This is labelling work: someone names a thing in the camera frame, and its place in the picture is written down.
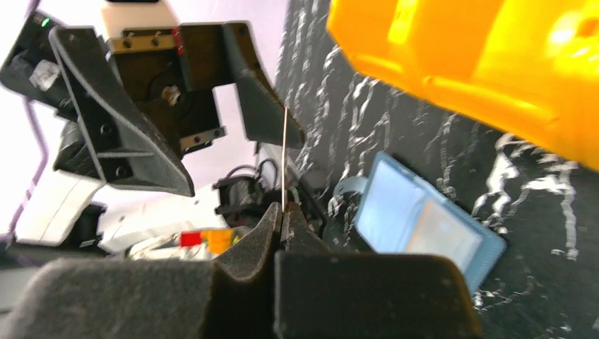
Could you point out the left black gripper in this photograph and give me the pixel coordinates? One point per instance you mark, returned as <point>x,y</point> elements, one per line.
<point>142,89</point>

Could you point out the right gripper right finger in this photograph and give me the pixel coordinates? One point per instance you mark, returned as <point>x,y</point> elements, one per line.
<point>321,294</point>

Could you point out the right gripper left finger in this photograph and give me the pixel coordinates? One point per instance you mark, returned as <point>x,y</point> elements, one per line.
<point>227,297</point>

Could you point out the blue card holder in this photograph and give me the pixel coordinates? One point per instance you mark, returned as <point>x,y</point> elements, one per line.
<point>401,213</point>

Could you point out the yellow three-compartment bin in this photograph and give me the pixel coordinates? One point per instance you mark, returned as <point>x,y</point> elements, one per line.
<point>525,67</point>

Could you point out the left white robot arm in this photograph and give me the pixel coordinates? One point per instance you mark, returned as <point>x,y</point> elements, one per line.
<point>70,204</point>

